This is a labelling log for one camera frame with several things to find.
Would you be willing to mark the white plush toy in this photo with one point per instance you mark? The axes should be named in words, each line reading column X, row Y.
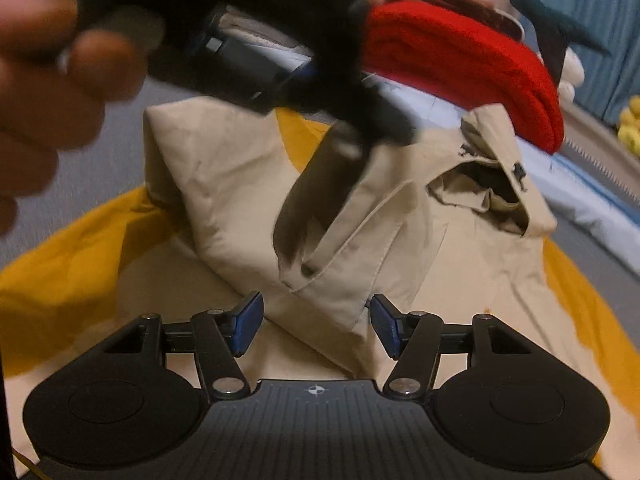
column 572, row 77

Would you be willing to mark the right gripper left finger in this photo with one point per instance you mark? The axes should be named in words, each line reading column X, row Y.
column 220, row 338

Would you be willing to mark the beige coat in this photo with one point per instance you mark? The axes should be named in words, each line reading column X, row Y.
column 360, row 229

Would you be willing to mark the yellow plush toy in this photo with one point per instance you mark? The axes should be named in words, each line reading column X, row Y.
column 628, row 132

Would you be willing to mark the blue curtain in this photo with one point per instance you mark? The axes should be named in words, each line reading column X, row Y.
column 610, row 80

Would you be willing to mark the red knit blanket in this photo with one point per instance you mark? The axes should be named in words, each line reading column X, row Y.
column 465, row 63

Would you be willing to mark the yellow garment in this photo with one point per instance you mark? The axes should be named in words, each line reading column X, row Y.
column 85, row 269

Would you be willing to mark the dark teal garment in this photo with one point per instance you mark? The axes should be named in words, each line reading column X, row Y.
column 555, row 32

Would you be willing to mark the person's left hand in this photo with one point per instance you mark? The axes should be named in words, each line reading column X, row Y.
column 55, row 84

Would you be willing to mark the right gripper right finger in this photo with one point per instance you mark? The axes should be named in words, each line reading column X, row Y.
column 412, row 340

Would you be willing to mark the light blue folded sheet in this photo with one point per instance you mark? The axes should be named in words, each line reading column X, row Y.
column 564, row 188

